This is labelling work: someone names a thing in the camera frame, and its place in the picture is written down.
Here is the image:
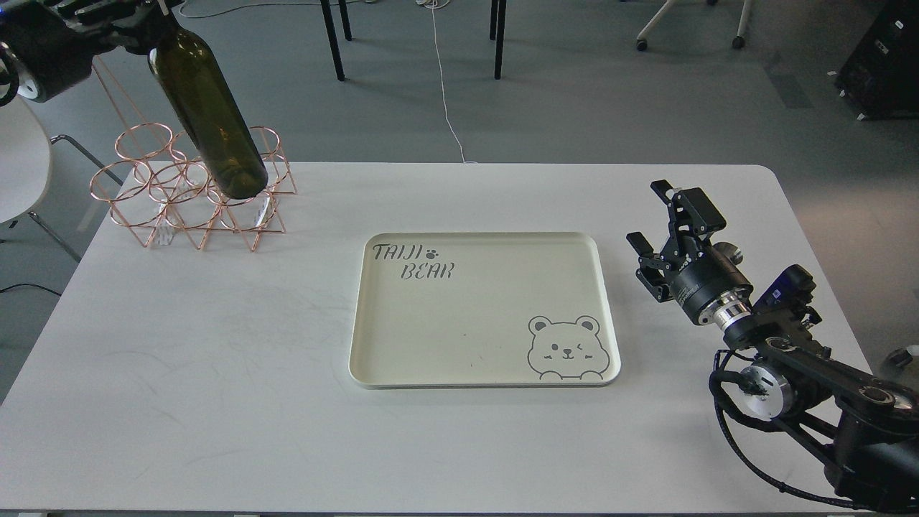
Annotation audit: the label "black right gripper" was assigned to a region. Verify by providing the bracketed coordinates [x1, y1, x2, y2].
[626, 180, 752, 326]

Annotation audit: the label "steel double jigger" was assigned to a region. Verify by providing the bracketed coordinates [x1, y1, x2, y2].
[714, 242, 744, 265]

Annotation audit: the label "cream bear print tray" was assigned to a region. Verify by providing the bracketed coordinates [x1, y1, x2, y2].
[349, 232, 622, 388]

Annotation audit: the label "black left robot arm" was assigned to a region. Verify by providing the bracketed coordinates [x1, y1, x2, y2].
[1, 1, 181, 106]

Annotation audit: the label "white floor cable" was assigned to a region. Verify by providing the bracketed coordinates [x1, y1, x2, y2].
[416, 0, 478, 164]

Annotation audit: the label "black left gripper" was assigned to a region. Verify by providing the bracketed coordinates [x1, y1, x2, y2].
[1, 1, 179, 103]

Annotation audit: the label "black equipment case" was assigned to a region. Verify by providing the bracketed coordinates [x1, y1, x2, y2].
[834, 1, 918, 121]

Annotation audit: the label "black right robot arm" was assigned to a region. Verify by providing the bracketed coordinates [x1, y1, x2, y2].
[627, 180, 918, 514]

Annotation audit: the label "black table legs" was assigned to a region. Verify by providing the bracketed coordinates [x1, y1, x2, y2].
[319, 0, 508, 82]

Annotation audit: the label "dark green wine bottle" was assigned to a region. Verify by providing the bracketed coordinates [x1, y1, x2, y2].
[148, 14, 267, 200]

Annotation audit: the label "copper wire bottle rack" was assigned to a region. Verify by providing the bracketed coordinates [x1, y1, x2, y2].
[90, 57, 298, 252]

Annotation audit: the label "white office chair base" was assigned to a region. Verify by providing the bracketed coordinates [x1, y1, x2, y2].
[633, 1, 759, 52]

